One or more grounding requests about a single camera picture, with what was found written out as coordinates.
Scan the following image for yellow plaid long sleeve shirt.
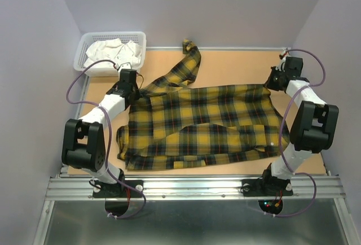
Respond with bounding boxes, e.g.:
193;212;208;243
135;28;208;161
116;40;289;170

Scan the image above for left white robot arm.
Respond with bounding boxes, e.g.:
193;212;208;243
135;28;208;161
61;68;140;196

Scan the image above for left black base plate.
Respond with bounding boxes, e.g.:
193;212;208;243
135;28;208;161
89;180;141;199

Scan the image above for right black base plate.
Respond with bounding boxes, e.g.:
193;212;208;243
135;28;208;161
240;179;293;197

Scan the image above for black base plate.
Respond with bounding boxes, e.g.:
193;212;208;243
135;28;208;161
89;180;141;199
240;179;293;197

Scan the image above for white perforated plastic basket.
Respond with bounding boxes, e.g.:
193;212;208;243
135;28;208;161
73;31;147;77

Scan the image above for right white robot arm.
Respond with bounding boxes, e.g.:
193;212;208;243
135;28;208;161
259;52;339;194

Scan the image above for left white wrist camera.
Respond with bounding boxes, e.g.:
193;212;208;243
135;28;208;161
118;62;132;71

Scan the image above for white long sleeve shirt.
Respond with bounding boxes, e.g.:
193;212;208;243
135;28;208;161
84;38;142;69

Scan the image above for aluminium mounting rail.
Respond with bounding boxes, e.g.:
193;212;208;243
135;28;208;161
45;175;346;201

